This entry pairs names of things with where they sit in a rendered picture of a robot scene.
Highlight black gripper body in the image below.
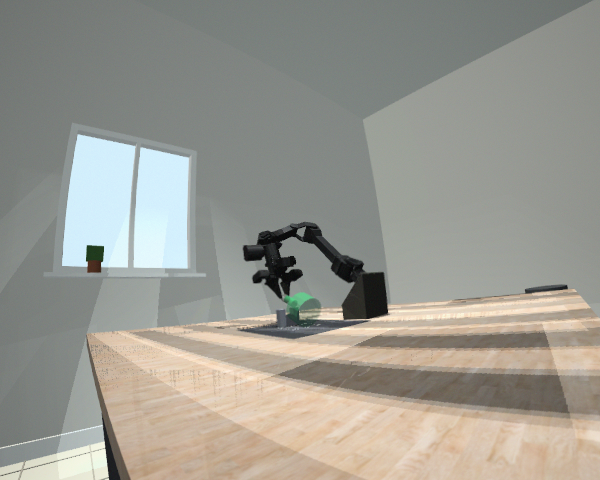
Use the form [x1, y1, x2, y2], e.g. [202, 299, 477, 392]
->
[253, 255, 303, 283]

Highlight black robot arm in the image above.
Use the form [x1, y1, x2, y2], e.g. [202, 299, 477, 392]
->
[243, 222, 366, 283]

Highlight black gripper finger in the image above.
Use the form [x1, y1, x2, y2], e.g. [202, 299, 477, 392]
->
[280, 276, 294, 295]
[264, 277, 282, 299]

